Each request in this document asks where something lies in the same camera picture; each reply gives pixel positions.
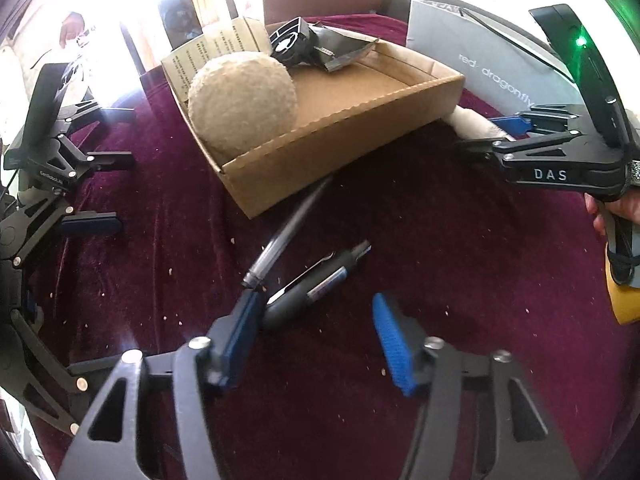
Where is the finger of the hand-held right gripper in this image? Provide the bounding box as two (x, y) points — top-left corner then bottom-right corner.
(452, 130), (581, 166)
(487, 104), (588, 137)

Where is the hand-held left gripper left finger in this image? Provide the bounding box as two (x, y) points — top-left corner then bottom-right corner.
(57, 287), (264, 480)

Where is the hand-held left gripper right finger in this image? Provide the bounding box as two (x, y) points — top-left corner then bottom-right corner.
(371, 291), (582, 480)

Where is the white gauze roll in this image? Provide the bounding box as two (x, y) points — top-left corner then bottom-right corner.
(446, 106), (506, 141)

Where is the black marker pen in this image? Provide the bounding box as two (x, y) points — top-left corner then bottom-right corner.
(261, 240), (372, 332)

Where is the clear ballpoint pen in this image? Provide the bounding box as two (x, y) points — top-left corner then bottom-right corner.
(243, 175), (335, 290)

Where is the brown cardboard box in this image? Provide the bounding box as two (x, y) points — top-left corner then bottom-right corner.
(161, 22), (467, 220)

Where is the black foil packet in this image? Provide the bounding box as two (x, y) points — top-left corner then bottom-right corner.
(305, 22), (378, 75)

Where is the person's right hand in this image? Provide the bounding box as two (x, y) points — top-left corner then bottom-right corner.
(584, 192), (640, 236)

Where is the grey shoe box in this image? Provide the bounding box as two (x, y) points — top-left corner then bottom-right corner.
(406, 0), (588, 113)

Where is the maroon velvet tablecloth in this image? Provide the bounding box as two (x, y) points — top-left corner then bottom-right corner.
(20, 15), (640, 480)

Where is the beige plush ball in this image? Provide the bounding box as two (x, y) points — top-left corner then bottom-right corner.
(187, 52), (299, 158)

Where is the printed paper leaflet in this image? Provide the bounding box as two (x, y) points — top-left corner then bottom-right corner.
(161, 16), (266, 95)

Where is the dark wooden chair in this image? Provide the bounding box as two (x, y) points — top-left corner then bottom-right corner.
(157, 0), (198, 48)

